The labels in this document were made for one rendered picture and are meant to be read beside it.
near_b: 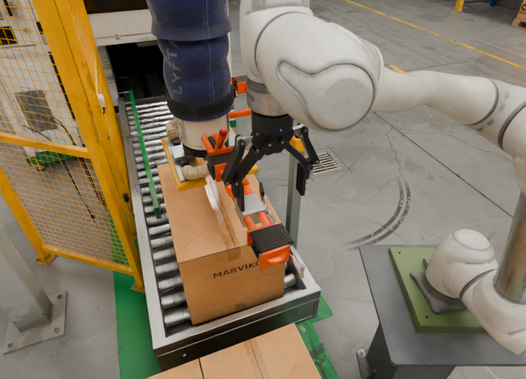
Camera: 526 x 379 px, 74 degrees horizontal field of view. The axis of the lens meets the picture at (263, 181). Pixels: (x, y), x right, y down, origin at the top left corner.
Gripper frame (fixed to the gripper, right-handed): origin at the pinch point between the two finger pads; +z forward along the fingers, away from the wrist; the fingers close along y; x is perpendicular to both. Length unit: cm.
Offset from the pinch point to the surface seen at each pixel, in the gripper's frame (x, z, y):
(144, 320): -75, 141, 47
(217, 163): -32.8, 12.4, 3.5
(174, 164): -55, 25, 15
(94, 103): -145, 37, 44
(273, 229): -1.0, 11.8, -1.1
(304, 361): 0, 87, -15
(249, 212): -9.4, 12.6, 1.9
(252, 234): -1.4, 11.7, 4.0
